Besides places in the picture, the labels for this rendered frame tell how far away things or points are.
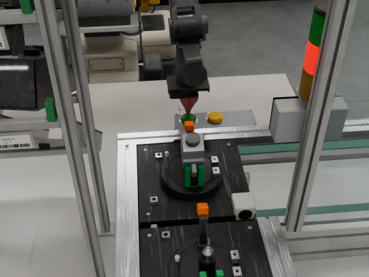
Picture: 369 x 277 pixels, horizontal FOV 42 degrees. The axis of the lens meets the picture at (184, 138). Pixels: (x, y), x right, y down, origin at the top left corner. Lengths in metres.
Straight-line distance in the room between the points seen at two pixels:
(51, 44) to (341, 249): 0.75
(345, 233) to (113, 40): 1.03
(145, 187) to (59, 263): 0.24
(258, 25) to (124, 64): 2.29
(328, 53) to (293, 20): 3.27
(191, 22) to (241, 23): 2.81
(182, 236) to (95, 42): 0.93
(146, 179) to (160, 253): 0.20
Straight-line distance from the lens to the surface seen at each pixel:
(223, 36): 3.68
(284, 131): 0.84
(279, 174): 1.17
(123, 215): 1.01
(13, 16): 0.61
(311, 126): 0.80
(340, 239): 1.05
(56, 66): 0.64
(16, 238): 1.15
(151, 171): 1.08
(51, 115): 0.68
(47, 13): 0.59
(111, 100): 1.50
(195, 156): 0.97
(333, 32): 0.72
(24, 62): 0.71
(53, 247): 1.11
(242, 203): 0.99
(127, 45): 1.71
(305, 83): 0.80
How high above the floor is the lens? 1.72
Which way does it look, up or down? 40 degrees down
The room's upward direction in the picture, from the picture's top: straight up
